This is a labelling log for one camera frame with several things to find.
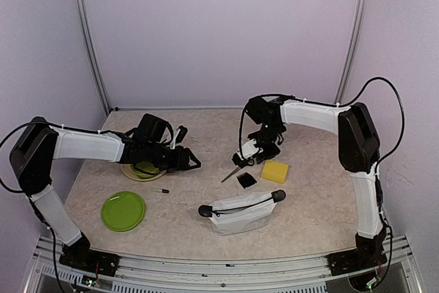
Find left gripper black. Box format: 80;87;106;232
144;141;201;173

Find black scissors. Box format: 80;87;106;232
222;159;254;183

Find black clipper guard comb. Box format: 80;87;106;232
237;172;257;189

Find white drawstring pouch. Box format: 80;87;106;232
198;189;286;236

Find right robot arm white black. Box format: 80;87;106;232
232;94;388;268

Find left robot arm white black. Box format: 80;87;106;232
4;114;201;269

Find yellow sponge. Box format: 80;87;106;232
260;161;289;184

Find green bowl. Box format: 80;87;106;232
131;162;161;179

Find beige plate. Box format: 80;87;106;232
121;165;166;182

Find green plate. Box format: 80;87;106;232
101;191;146;232

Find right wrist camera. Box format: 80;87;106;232
232;139;261;168

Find front aluminium rail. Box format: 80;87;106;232
20;234;423;293

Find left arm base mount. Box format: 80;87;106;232
59;246;120;277

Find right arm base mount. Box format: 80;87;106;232
327;248;388;276

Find right aluminium frame post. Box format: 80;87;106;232
334;0;367;104

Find aluminium frame post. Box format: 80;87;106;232
334;0;367;104
75;0;112;115

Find left aluminium frame post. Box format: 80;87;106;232
75;0;112;115

